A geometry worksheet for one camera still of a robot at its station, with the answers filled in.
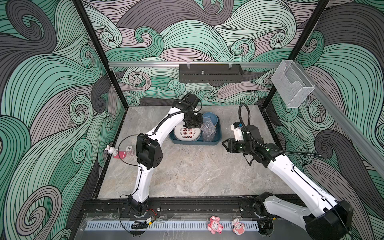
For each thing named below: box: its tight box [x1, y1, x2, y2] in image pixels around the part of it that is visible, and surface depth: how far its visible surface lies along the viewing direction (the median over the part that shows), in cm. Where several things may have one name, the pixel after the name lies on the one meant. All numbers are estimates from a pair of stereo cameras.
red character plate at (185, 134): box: [174, 120, 202, 142], surface depth 102 cm
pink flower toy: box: [207, 215, 224, 235], surface depth 68 cm
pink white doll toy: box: [231, 218, 245, 236], surface depth 67 cm
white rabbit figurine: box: [105, 144, 118, 157], surface depth 89 cm
